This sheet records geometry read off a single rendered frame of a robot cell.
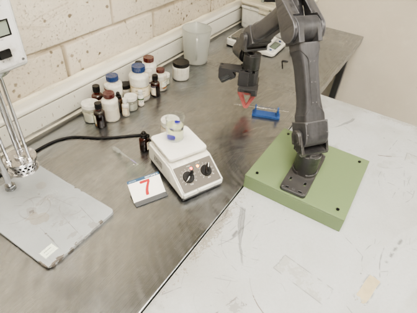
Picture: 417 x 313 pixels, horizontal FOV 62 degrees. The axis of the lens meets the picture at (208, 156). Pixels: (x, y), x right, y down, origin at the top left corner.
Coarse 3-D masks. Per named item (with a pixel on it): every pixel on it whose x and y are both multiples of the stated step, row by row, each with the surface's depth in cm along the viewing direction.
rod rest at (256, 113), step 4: (256, 104) 125; (256, 108) 123; (252, 112) 125; (256, 112) 125; (260, 112) 125; (264, 112) 126; (268, 112) 126; (272, 112) 126; (276, 112) 126; (256, 116) 125; (260, 116) 125; (264, 116) 124; (268, 116) 124; (272, 116) 124; (276, 116) 124
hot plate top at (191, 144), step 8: (184, 128) 102; (152, 136) 98; (160, 136) 98; (184, 136) 99; (192, 136) 99; (160, 144) 96; (168, 144) 96; (176, 144) 96; (184, 144) 96; (192, 144) 96; (200, 144) 97; (168, 152) 93; (176, 152) 93; (184, 152) 94; (192, 152) 94; (168, 160) 92; (176, 160) 92
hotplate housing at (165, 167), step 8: (152, 144) 98; (152, 152) 99; (160, 152) 96; (200, 152) 97; (208, 152) 98; (152, 160) 101; (160, 160) 95; (184, 160) 94; (192, 160) 94; (160, 168) 97; (168, 168) 92; (216, 168) 96; (168, 176) 94; (176, 184) 91; (208, 184) 94; (216, 184) 95; (176, 192) 93; (192, 192) 91; (200, 192) 94; (184, 200) 92
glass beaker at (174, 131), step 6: (168, 114) 95; (174, 114) 96; (180, 114) 96; (168, 120) 96; (180, 120) 97; (168, 126) 93; (174, 126) 93; (180, 126) 93; (168, 132) 95; (174, 132) 94; (180, 132) 95; (168, 138) 96; (174, 138) 95; (180, 138) 96
